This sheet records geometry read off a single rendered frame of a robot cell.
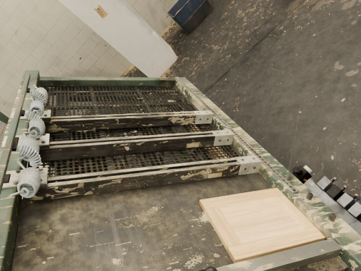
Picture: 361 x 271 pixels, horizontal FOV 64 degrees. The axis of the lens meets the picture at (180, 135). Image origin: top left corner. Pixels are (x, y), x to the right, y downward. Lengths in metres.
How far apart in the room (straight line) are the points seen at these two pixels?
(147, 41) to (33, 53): 2.53
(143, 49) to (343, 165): 3.47
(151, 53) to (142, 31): 0.38
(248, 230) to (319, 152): 1.47
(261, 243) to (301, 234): 0.19
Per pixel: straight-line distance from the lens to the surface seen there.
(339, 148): 2.52
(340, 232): 1.33
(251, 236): 1.19
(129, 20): 4.72
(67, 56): 6.38
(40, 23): 6.25
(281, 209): 1.36
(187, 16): 5.24
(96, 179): 1.26
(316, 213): 1.37
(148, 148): 1.55
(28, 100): 1.95
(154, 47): 4.88
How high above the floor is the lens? 2.10
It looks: 35 degrees down
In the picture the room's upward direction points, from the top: 53 degrees counter-clockwise
